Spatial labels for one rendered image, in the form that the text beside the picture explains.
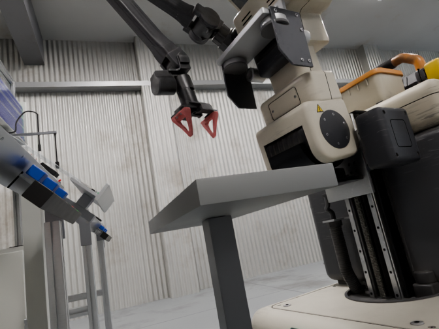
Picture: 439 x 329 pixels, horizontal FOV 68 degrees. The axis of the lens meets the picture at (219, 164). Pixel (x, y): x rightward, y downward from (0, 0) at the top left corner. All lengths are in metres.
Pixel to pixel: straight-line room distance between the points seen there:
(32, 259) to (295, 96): 0.99
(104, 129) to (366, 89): 3.19
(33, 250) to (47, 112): 2.87
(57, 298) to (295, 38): 0.93
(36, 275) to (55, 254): 0.28
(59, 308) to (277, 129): 0.75
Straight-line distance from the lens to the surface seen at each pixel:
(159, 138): 3.80
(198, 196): 0.46
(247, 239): 4.00
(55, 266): 1.04
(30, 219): 1.31
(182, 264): 3.62
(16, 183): 0.76
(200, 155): 3.99
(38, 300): 1.30
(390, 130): 0.89
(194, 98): 0.99
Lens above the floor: 0.51
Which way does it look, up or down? 12 degrees up
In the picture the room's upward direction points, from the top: 11 degrees counter-clockwise
